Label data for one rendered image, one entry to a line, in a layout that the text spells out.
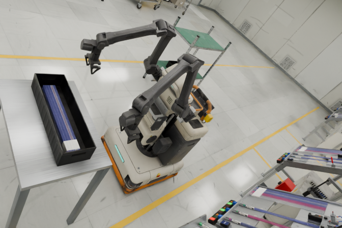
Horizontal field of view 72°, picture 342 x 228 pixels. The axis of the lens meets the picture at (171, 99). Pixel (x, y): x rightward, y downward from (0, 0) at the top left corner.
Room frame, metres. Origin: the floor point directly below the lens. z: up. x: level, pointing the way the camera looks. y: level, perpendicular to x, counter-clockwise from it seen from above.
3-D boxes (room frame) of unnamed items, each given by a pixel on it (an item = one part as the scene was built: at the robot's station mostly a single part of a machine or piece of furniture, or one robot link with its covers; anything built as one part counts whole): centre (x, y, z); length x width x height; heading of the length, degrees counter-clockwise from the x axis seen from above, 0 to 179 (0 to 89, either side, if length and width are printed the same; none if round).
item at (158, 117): (1.49, 0.07, 0.84); 0.28 x 0.16 x 0.22; 57
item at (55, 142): (0.91, 0.46, 0.86); 0.57 x 0.17 x 0.11; 56
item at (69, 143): (0.91, 0.46, 0.83); 0.51 x 0.07 x 0.03; 56
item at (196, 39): (3.47, 0.16, 0.55); 0.91 x 0.46 x 1.10; 151
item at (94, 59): (1.26, 0.56, 1.08); 0.10 x 0.07 x 0.07; 56
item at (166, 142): (1.56, -0.05, 0.53); 0.28 x 0.27 x 0.25; 57
